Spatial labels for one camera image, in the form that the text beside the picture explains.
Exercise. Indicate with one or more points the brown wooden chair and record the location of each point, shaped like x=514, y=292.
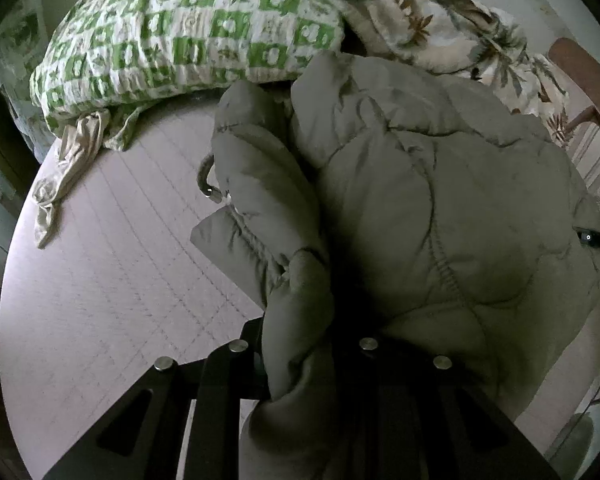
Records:
x=582, y=69

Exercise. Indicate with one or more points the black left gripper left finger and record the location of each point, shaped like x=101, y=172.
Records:
x=177, y=420

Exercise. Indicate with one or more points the grey-green puffer jacket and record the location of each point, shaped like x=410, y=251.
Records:
x=383, y=201

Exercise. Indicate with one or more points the floral curtain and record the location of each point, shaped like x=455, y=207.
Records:
x=23, y=43

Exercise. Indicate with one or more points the beige crumpled cloth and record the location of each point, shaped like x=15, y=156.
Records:
x=78, y=147

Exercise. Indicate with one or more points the green white patterned pillow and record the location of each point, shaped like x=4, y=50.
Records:
x=107, y=53

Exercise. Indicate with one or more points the floral leaf print blanket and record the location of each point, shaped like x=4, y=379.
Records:
x=466, y=39

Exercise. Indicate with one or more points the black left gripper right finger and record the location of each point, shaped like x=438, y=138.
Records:
x=396, y=411

